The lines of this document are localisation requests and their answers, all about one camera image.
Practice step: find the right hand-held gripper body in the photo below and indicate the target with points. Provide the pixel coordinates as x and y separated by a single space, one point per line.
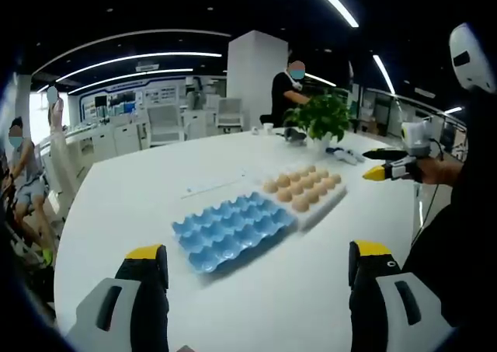
417 138

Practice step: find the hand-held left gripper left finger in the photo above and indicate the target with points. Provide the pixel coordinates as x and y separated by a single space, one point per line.
116 321

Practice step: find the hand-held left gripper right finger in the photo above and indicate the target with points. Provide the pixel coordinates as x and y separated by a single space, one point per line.
382 313

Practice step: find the group of brown eggs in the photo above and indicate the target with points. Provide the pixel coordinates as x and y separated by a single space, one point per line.
301 187

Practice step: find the blue egg tray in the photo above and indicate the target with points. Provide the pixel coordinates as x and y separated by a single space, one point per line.
233 227

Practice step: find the white egg carton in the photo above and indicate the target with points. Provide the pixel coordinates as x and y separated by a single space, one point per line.
324 208

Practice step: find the person's right hand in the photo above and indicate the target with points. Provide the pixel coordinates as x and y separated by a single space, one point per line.
440 172

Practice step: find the person's left hand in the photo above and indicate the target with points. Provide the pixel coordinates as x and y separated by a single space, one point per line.
187 349

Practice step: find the blue and white tool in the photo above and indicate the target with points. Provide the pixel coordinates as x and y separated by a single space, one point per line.
343 155

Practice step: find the green potted plant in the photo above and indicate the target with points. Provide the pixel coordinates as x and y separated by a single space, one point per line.
322 119

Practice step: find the dark grey object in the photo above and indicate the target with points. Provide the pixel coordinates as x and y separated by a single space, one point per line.
295 136

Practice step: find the white worn device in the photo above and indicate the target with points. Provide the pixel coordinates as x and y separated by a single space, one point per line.
468 56

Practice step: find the person's black shirt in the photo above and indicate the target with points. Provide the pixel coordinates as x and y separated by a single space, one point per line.
466 231

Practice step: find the white paper cup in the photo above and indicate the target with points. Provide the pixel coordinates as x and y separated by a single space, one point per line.
267 127

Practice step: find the white table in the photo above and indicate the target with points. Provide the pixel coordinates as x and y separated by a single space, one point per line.
136 196

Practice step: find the white office chair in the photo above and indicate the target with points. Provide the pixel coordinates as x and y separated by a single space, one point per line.
166 124
230 115

